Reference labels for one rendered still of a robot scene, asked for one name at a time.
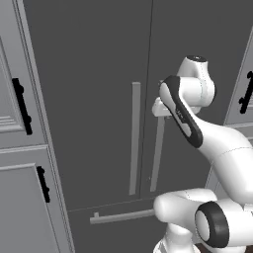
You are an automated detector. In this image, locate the grey fridge drawer handle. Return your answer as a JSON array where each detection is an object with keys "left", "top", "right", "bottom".
[{"left": 89, "top": 208, "right": 156, "bottom": 225}]

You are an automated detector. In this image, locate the dark grey fridge drawer front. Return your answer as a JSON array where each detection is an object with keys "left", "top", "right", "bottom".
[{"left": 66, "top": 197, "right": 172, "bottom": 253}]

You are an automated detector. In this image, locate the long black cupboard handle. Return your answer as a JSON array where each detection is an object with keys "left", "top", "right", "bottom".
[
  {"left": 238, "top": 70, "right": 253, "bottom": 116},
  {"left": 11, "top": 77, "right": 34, "bottom": 136}
]

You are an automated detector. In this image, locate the grey fridge door handle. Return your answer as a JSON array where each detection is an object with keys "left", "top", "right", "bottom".
[
  {"left": 149, "top": 116, "right": 166, "bottom": 194},
  {"left": 128, "top": 81, "right": 142, "bottom": 197}
]

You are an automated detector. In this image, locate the dark grey fridge door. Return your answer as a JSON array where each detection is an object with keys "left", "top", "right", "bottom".
[
  {"left": 139, "top": 0, "right": 253, "bottom": 201},
  {"left": 21, "top": 0, "right": 154, "bottom": 212}
]

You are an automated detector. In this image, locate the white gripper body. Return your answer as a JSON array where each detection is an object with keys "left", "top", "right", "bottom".
[{"left": 151, "top": 97, "right": 173, "bottom": 119}]

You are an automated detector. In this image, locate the short black cupboard handle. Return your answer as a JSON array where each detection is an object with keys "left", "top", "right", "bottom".
[{"left": 36, "top": 165, "right": 51, "bottom": 204}]

